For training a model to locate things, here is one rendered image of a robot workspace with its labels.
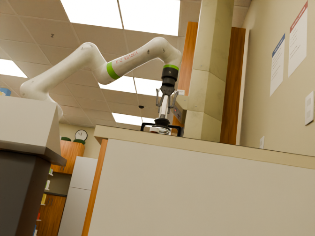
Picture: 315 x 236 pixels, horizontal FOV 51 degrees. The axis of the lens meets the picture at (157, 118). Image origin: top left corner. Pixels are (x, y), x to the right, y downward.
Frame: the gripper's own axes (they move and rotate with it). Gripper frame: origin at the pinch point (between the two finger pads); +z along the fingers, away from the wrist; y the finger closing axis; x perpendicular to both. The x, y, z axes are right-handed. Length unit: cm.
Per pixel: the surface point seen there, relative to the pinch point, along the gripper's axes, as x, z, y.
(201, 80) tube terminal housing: -33, -38, -20
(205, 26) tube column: -33, -80, -17
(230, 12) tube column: -45, -104, -35
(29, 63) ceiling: -264, -137, 229
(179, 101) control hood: -32.5, -20.8, -6.7
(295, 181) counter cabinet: 71, 39, -47
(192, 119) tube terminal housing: -32.6, -9.6, -16.9
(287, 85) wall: 29, -12, -57
